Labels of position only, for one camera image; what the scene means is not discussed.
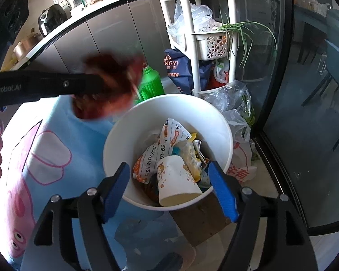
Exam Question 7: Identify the white round bin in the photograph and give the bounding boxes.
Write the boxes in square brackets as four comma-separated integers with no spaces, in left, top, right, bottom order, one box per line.
[102,94,233,212]

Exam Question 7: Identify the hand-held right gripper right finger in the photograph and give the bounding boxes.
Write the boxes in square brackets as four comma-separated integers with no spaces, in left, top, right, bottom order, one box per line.
[207,161,318,271]

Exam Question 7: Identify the orange snack bag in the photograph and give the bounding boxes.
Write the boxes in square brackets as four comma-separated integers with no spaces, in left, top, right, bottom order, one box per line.
[133,118,190,185]

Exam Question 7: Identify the dark blue shopping bag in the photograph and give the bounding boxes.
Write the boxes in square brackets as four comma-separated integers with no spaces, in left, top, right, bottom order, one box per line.
[164,49,213,96]

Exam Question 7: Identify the blue white milk wrapper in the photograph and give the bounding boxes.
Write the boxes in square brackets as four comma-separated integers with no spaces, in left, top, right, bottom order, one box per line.
[199,169,214,189]

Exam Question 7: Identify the black-framed glass door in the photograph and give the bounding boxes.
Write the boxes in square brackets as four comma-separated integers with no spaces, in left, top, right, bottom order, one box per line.
[232,0,339,236]

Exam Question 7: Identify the red white plastic bag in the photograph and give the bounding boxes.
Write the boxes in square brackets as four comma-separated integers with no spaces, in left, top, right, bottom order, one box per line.
[213,59,231,90]

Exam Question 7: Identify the white plastic storage rack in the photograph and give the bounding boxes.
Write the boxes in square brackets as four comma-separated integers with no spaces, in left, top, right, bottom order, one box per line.
[158,0,238,97]

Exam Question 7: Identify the green plastic bottle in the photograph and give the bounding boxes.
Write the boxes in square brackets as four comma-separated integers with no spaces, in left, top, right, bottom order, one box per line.
[134,65,165,105]

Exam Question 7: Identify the light blue printed tablecloth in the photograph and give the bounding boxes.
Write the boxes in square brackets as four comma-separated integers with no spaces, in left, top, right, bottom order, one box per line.
[0,94,184,271]

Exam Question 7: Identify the white orange paper cup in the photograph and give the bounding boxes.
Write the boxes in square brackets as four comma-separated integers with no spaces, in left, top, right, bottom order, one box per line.
[156,156,203,207]

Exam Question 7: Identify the black air fryer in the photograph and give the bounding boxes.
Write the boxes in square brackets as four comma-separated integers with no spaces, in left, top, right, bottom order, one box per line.
[38,4,69,36]

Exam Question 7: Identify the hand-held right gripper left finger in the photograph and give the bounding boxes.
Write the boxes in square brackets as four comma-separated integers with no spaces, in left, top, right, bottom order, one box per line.
[20,162,130,271]

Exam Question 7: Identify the brown pressure cooker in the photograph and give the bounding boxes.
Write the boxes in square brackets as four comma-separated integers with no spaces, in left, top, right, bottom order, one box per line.
[13,32,42,60]

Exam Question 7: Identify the dark lower kitchen cabinets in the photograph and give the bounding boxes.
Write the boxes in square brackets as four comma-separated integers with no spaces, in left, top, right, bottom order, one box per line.
[25,0,173,75]

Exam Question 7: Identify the green spider plant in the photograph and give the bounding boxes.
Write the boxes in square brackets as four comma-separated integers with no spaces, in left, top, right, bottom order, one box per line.
[217,6,278,66]

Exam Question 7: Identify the yellow snack wrapper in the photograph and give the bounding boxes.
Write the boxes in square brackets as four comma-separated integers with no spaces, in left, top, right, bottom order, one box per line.
[184,140,204,182]

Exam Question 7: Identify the white bag with red print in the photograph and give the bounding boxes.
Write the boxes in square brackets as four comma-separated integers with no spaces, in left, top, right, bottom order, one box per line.
[223,110,258,183]

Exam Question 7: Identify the clear plastic bags bundle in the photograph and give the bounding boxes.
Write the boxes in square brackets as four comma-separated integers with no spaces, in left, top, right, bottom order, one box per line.
[167,0,216,49]

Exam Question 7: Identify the clear plastic bag with greens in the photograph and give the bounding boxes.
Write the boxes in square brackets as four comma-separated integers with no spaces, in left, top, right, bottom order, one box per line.
[205,80,255,125]

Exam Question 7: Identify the red snack wrapper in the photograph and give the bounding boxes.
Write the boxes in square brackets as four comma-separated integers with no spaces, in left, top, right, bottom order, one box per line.
[72,51,146,120]

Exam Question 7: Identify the brown wooden stool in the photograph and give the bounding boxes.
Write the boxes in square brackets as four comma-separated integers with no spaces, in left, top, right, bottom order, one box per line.
[169,194,233,247]

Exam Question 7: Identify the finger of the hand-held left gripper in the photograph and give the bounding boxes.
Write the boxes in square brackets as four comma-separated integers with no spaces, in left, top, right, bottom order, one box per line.
[40,73,105,97]

